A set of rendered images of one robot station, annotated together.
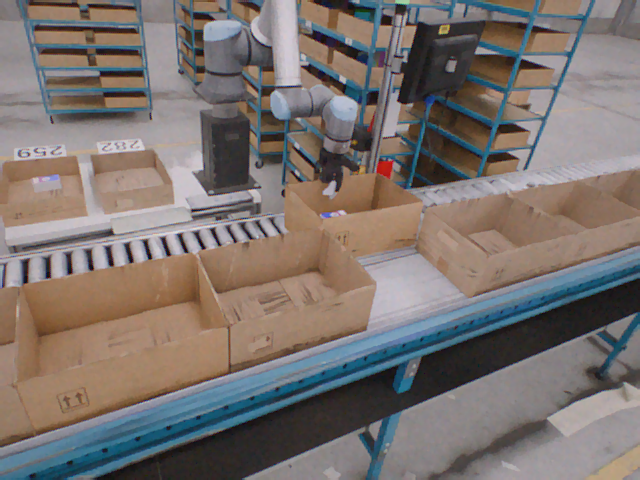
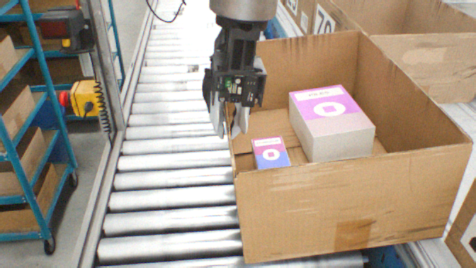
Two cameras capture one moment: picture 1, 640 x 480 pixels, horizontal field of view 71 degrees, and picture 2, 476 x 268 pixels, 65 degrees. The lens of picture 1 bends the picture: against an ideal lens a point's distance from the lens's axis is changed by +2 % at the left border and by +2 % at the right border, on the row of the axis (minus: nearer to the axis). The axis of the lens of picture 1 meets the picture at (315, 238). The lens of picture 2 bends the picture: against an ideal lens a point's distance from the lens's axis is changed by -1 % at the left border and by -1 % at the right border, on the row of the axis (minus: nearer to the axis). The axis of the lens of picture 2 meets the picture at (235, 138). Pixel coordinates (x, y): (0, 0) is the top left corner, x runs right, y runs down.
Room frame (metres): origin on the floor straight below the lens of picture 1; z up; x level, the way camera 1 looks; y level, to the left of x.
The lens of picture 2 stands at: (1.25, 0.44, 1.32)
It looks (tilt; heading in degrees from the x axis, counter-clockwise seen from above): 35 degrees down; 295
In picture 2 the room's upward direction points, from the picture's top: straight up
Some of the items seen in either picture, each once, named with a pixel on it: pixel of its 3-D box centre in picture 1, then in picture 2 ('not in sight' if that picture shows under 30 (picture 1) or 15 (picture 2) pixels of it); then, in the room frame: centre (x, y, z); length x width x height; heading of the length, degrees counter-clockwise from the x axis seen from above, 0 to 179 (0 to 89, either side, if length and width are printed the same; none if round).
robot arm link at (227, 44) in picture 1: (225, 45); not in sight; (1.92, 0.46, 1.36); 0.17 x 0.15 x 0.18; 123
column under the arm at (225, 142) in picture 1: (225, 148); not in sight; (1.91, 0.47, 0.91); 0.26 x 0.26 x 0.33; 33
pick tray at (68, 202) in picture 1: (44, 188); not in sight; (1.56, 1.13, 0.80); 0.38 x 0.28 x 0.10; 31
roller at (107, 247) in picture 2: not in sight; (227, 242); (1.47, 0.00, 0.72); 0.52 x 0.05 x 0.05; 31
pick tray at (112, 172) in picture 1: (131, 179); not in sight; (1.72, 0.84, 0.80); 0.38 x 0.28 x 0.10; 32
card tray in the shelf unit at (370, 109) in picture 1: (366, 102); not in sight; (2.66, -0.20, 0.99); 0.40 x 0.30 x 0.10; 27
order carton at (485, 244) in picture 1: (491, 241); (387, 39); (1.29, -0.60, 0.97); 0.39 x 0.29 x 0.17; 121
